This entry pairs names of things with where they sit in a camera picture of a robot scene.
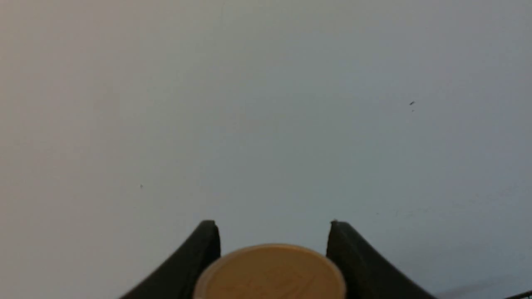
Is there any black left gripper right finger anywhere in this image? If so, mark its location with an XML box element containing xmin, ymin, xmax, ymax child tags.
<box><xmin>325</xmin><ymin>220</ymin><xmax>434</xmax><ymax>299</ymax></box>

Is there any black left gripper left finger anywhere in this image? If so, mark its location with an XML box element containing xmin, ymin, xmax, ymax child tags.
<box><xmin>121</xmin><ymin>220</ymin><xmax>221</xmax><ymax>299</ymax></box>

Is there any amber cooking wine bottle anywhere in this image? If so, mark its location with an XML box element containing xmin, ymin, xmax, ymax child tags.
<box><xmin>192</xmin><ymin>244</ymin><xmax>347</xmax><ymax>299</ymax></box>

